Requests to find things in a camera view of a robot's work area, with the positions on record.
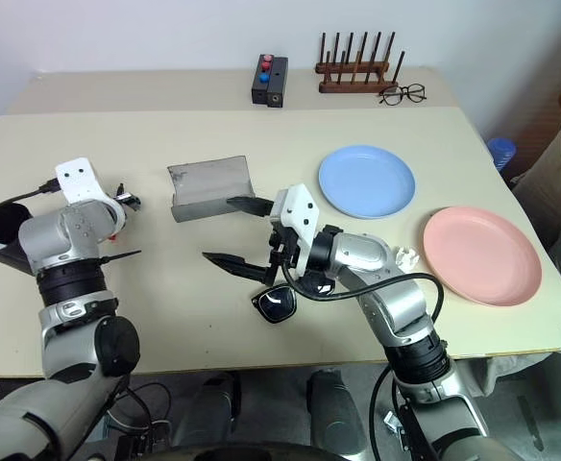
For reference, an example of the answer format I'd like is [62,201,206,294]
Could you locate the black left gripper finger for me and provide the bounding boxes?
[98,249,143,265]
[113,182,143,213]

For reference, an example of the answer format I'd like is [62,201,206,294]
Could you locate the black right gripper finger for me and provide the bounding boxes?
[226,195,274,218]
[202,251,269,284]

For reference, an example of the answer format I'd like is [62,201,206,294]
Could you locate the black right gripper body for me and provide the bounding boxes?
[262,228,306,285]

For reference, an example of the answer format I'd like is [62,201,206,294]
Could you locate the blue plate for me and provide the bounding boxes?
[318,143,417,221]

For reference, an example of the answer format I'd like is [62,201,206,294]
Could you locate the black sunglasses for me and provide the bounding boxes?
[251,281,337,328]

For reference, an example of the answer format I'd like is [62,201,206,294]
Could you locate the black box with buttons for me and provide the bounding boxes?
[250,54,275,106]

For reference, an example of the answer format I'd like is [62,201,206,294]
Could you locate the crumpled white tissue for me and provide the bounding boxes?
[394,246,422,268]

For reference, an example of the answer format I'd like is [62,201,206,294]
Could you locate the plain black box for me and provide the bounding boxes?
[265,56,289,109]

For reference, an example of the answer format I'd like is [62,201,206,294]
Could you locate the dark grey rounded shape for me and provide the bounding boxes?
[171,372,241,450]
[306,368,358,450]

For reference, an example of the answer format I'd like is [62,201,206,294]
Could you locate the brown wooden peg rack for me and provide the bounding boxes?
[314,31,407,95]

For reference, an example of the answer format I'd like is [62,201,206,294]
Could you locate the black-framed clear eyeglasses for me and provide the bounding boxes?
[377,83,428,107]

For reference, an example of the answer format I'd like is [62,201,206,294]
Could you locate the pink plate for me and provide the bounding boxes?
[422,206,544,307]

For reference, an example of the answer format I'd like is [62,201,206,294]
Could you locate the blue plastic bottle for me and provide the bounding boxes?
[485,136,518,170]

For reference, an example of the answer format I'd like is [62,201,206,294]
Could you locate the beige cloth cover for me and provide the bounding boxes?
[510,103,561,328]

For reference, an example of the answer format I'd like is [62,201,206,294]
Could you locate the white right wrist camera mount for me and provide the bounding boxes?
[269,182,321,279]

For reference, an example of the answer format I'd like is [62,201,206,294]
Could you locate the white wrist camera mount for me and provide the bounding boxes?
[269,182,321,279]
[54,156,129,231]

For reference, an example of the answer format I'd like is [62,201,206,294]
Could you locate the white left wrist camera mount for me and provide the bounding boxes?
[54,156,129,231]

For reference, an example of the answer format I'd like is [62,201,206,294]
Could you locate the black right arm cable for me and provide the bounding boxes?
[281,261,446,337]

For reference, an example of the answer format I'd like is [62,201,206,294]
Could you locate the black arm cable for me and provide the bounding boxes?
[18,178,61,201]
[281,261,446,337]

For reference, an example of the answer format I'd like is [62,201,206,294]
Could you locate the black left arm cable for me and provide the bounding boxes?
[18,178,61,201]

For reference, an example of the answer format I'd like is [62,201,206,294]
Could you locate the black floor cable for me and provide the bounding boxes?
[116,381,174,428]

